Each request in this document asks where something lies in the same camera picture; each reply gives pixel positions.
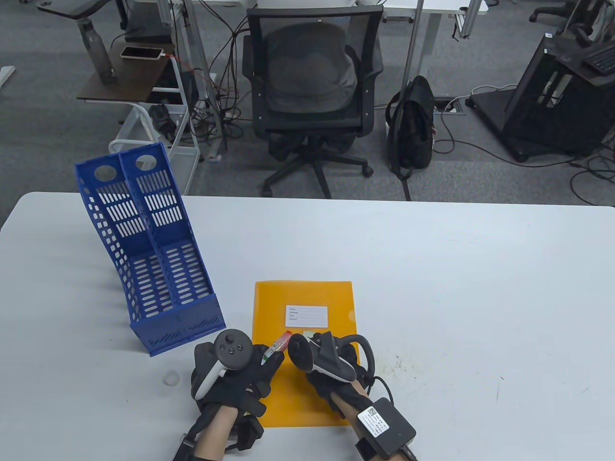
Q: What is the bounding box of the blue plastic file rack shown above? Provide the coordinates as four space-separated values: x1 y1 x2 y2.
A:
75 143 226 357

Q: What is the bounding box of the person's right forearm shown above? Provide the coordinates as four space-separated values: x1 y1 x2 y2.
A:
333 389 366 425

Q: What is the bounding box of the brown side table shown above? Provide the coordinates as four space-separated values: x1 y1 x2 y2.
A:
77 36 176 103

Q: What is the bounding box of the red charging cable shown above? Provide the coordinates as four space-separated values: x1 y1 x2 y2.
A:
163 54 217 89

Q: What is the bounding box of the black right hand controller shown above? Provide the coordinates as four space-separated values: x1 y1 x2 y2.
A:
287 331 376 385

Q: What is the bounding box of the silver desk leg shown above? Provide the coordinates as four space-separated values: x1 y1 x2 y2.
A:
185 0 226 161

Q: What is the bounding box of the person's left hand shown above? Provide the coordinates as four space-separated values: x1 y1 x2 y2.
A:
191 342 285 452

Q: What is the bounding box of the black equipment stand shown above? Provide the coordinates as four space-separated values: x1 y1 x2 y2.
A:
468 34 615 163

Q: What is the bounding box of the black left hand controller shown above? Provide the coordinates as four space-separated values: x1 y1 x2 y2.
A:
194 329 253 400

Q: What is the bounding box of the person's left forearm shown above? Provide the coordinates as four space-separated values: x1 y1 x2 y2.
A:
195 406 238 461

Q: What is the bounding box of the metal floor outlet box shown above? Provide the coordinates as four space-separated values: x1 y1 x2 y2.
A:
434 96 466 116

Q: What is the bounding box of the black swivel chair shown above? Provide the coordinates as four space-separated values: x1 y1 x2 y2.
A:
529 0 615 46

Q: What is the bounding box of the black mesh office chair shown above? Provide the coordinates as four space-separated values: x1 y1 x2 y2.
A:
242 6 385 199

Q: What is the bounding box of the white desk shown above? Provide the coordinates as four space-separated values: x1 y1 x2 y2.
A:
375 0 488 39

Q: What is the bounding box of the white wire cart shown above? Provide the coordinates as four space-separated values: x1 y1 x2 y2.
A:
108 58 201 195

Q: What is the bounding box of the person's right hand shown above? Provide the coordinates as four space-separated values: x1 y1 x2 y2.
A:
305 332 373 418

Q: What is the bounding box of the black backpack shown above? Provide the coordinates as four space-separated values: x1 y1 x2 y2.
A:
385 75 437 201

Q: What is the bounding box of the white smartphone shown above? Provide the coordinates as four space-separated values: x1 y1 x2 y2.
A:
120 46 164 61

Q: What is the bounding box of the orange L-shaped folder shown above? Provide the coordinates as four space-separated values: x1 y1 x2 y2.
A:
252 281 358 428

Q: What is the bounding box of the dark grey desk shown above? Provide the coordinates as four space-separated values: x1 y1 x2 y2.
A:
37 0 130 21

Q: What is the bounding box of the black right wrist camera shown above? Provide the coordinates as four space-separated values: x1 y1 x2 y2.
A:
356 398 417 461

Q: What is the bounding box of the black keyboard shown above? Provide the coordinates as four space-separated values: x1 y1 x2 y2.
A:
582 46 615 75

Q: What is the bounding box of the black cable bundle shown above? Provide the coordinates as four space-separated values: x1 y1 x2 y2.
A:
190 0 253 145

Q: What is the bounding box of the silver metal pole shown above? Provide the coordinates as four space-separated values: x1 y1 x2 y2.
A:
403 0 423 92

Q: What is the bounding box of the translucent glue stick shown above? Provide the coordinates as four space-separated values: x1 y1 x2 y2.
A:
262 331 294 365

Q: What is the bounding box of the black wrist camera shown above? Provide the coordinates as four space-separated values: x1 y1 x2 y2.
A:
356 398 417 461
173 432 197 461

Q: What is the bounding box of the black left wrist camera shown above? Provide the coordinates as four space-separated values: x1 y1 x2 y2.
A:
173 432 197 461

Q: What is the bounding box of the white lined label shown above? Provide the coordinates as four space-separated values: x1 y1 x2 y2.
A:
285 305 329 328

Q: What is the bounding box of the black hand controller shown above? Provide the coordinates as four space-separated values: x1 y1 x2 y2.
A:
287 331 376 385
194 329 253 400

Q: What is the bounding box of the dark grey water bottle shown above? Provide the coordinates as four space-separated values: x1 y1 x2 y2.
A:
77 18 117 85

